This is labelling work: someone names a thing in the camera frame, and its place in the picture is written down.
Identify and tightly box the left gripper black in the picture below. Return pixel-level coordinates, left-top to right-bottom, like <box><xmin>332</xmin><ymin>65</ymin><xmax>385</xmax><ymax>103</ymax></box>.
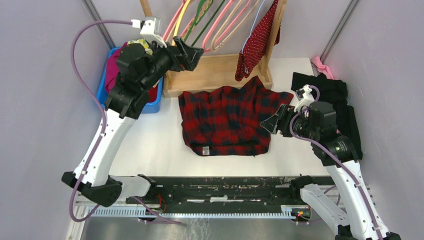
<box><xmin>141</xmin><ymin>35</ymin><xmax>204</xmax><ymax>91</ymax></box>

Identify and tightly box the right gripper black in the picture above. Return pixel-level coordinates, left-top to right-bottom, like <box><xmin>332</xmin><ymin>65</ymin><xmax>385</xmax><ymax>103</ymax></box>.
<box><xmin>260</xmin><ymin>102</ymin><xmax>319</xmax><ymax>141</ymax></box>

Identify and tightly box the red black plaid garment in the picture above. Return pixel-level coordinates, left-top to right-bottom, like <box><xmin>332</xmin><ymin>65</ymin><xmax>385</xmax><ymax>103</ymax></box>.
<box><xmin>178</xmin><ymin>76</ymin><xmax>294</xmax><ymax>157</ymax></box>

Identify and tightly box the red polka dot skirt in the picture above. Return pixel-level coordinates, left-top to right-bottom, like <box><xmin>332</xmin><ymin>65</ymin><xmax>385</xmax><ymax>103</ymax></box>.
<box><xmin>234</xmin><ymin>0</ymin><xmax>279</xmax><ymax>82</ymax></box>

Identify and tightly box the light blue wire hanger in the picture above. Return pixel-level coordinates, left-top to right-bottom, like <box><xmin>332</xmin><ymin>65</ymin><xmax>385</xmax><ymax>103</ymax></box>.
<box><xmin>240</xmin><ymin>0</ymin><xmax>266</xmax><ymax>54</ymax></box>

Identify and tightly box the lemon print garment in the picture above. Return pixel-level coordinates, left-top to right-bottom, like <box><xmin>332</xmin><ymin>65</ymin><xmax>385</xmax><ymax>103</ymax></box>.
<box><xmin>127</xmin><ymin>38</ymin><xmax>153</xmax><ymax>55</ymax></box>

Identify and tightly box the wooden hanger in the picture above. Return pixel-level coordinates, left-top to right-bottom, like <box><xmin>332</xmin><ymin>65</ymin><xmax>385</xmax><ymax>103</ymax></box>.
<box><xmin>210</xmin><ymin>0</ymin><xmax>260</xmax><ymax>53</ymax></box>

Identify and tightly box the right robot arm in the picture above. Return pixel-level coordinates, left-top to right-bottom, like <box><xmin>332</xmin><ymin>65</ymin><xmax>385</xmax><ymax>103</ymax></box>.
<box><xmin>260</xmin><ymin>101</ymin><xmax>401</xmax><ymax>240</ymax></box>

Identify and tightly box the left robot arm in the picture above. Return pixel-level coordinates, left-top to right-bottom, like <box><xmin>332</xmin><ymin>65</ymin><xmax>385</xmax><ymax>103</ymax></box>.
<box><xmin>61</xmin><ymin>37</ymin><xmax>204</xmax><ymax>207</ymax></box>

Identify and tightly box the pink hanger left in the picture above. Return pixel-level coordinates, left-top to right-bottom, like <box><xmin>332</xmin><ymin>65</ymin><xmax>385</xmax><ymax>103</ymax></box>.
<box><xmin>162</xmin><ymin>0</ymin><xmax>199</xmax><ymax>46</ymax></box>

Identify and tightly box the pink hanger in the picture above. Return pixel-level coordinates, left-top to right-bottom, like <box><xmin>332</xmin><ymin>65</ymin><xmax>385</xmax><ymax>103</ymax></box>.
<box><xmin>162</xmin><ymin>0</ymin><xmax>199</xmax><ymax>46</ymax></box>
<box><xmin>202</xmin><ymin>0</ymin><xmax>258</xmax><ymax>53</ymax></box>

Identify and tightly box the pink hanger right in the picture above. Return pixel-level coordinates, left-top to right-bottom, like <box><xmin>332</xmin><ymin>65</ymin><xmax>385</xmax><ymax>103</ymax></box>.
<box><xmin>202</xmin><ymin>0</ymin><xmax>258</xmax><ymax>53</ymax></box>

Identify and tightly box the wooden hanger rack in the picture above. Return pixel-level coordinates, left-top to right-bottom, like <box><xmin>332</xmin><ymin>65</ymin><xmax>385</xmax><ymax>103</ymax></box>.
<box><xmin>139</xmin><ymin>0</ymin><xmax>289</xmax><ymax>99</ymax></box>

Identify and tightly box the yellow hanger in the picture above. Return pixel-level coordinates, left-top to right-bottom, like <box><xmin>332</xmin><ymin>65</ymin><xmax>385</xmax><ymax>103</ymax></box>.
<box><xmin>170</xmin><ymin>0</ymin><xmax>191</xmax><ymax>46</ymax></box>

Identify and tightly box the green hanger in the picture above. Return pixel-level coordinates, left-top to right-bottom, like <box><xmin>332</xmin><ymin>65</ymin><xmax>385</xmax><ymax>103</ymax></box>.
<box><xmin>180</xmin><ymin>0</ymin><xmax>226</xmax><ymax>47</ymax></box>

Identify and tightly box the magenta garment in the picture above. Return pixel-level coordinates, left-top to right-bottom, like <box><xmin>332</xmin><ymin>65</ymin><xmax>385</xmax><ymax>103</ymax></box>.
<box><xmin>104</xmin><ymin>43</ymin><xmax>127</xmax><ymax>93</ymax></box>

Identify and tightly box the pink garment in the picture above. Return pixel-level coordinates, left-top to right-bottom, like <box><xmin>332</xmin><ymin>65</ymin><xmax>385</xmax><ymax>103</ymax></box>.
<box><xmin>310</xmin><ymin>56</ymin><xmax>335</xmax><ymax>80</ymax></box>

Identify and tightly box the blue plastic bin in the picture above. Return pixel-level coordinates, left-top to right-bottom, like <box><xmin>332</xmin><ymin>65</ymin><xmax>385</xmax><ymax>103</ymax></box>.
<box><xmin>95</xmin><ymin>46</ymin><xmax>164</xmax><ymax>114</ymax></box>

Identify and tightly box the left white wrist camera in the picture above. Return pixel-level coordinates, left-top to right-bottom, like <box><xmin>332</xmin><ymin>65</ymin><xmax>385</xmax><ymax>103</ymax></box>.
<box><xmin>131</xmin><ymin>16</ymin><xmax>168</xmax><ymax>48</ymax></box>

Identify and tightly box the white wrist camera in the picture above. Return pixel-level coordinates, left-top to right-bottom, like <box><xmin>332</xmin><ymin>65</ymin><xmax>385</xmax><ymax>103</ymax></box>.
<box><xmin>294</xmin><ymin>84</ymin><xmax>321</xmax><ymax>113</ymax></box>
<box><xmin>131</xmin><ymin>16</ymin><xmax>168</xmax><ymax>48</ymax></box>

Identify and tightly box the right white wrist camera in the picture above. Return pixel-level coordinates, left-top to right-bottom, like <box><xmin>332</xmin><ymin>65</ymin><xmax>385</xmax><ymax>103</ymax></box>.
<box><xmin>294</xmin><ymin>84</ymin><xmax>321</xmax><ymax>113</ymax></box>

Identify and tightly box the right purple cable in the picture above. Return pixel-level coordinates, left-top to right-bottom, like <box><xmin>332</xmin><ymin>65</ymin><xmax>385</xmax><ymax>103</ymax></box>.
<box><xmin>289</xmin><ymin>84</ymin><xmax>385</xmax><ymax>240</ymax></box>

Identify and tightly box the purple cable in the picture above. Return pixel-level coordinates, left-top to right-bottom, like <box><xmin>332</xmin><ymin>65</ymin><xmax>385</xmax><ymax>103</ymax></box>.
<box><xmin>68</xmin><ymin>19</ymin><xmax>186</xmax><ymax>227</ymax></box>
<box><xmin>289</xmin><ymin>84</ymin><xmax>385</xmax><ymax>240</ymax></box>

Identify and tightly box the white cable duct strip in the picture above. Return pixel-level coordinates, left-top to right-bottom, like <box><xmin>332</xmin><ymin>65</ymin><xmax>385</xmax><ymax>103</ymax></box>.
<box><xmin>92</xmin><ymin>205</ymin><xmax>296</xmax><ymax>220</ymax></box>

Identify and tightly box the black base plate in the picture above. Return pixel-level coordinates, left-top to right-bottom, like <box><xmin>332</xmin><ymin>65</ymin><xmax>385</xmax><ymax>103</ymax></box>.
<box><xmin>124</xmin><ymin>175</ymin><xmax>335</xmax><ymax>215</ymax></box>

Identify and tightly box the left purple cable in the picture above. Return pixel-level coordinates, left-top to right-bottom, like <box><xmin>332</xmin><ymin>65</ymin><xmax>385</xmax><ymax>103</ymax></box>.
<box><xmin>68</xmin><ymin>19</ymin><xmax>186</xmax><ymax>227</ymax></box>

